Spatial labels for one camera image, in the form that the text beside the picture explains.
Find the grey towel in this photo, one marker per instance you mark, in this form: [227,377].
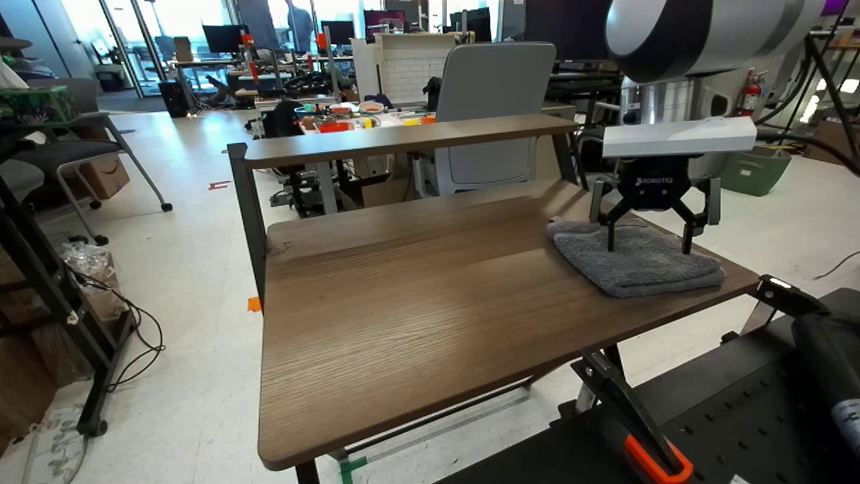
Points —
[641,264]

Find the brown cardboard box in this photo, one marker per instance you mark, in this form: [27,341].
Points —
[840,142]

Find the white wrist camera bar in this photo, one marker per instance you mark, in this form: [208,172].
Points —
[680,138]

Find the small open cardboard box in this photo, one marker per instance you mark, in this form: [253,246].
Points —
[102,174]

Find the grey metal frame chair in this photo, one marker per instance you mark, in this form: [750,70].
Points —
[593,142]

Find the clear plastic bag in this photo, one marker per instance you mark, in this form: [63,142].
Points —
[87,260]

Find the grey office chair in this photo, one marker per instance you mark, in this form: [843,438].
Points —
[497,80]

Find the green plastic bin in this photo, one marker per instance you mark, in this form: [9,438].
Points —
[762,172]

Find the black computer monitor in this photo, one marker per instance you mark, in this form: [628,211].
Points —
[337,32]
[222,37]

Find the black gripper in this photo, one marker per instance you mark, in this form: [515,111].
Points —
[656,180]

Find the black wheeled side table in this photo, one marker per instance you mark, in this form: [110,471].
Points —
[67,147]

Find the red fire extinguisher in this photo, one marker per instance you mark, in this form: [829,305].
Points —
[753,95]

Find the large flat cardboard box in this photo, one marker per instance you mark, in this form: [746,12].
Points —
[22,389]

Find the black office desk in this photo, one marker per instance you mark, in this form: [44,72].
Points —
[579,86]

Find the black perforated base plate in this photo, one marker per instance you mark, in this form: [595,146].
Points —
[735,431]

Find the black and silver clamp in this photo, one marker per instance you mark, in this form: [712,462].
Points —
[779,295]

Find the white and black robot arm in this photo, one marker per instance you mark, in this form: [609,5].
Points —
[708,36]

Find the wooden raised desk shelf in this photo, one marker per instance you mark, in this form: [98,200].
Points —
[403,138]

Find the black metal rack cart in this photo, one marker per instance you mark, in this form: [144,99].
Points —
[54,295]

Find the green tape on desk leg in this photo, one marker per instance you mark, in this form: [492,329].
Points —
[349,465]

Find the white board panel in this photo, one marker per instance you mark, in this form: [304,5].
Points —
[413,68]

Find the large dark display screen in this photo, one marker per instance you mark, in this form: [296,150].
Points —
[564,28]

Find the orange floor tape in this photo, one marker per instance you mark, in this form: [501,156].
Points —
[253,305]

